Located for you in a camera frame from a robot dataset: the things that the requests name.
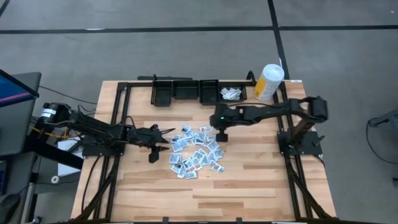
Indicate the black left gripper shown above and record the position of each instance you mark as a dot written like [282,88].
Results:
[146,138]

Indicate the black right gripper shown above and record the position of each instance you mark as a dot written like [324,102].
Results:
[224,119]

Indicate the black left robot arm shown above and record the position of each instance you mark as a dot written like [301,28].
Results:
[93,127]

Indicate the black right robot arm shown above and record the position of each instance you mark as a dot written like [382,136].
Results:
[264,112]

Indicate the black mesh basket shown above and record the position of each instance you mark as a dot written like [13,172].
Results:
[185,90]
[161,93]
[209,92]
[233,84]

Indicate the white yellow wipes canister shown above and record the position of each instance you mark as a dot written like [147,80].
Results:
[269,81]

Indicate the white paper sheet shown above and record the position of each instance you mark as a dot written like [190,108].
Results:
[66,169]

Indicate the black stand beam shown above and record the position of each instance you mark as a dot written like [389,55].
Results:
[56,154]

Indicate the white tape roll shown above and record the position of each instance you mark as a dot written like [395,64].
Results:
[52,179]

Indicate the monitor with blue screen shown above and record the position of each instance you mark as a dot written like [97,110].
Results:
[12,90]

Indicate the grey chair base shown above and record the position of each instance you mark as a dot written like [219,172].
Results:
[388,118]

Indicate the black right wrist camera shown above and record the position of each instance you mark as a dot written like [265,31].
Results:
[214,119]

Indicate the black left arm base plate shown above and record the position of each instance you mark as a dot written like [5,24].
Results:
[93,151]

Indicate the small black edge bracket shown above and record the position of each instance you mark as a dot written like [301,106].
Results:
[165,220]
[239,220]

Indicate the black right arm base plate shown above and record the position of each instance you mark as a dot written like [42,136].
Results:
[311,146]

